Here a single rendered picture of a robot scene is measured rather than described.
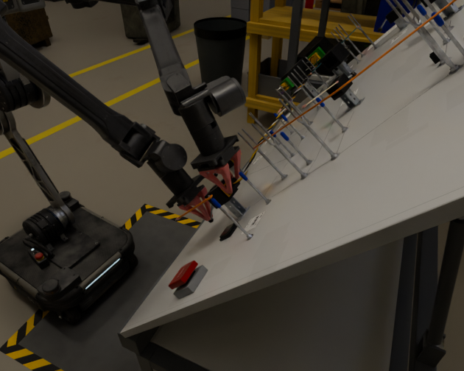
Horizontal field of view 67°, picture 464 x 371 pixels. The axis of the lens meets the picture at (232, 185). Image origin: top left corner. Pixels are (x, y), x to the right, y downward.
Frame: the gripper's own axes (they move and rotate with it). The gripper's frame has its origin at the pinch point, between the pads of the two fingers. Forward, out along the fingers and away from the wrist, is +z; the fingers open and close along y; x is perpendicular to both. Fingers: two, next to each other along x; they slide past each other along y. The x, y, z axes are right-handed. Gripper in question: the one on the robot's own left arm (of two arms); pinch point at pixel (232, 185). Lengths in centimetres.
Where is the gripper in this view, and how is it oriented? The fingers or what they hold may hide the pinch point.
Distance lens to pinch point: 76.0
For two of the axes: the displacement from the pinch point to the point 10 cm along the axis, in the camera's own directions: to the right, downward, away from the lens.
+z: 4.0, 8.2, 4.1
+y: 4.6, -5.7, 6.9
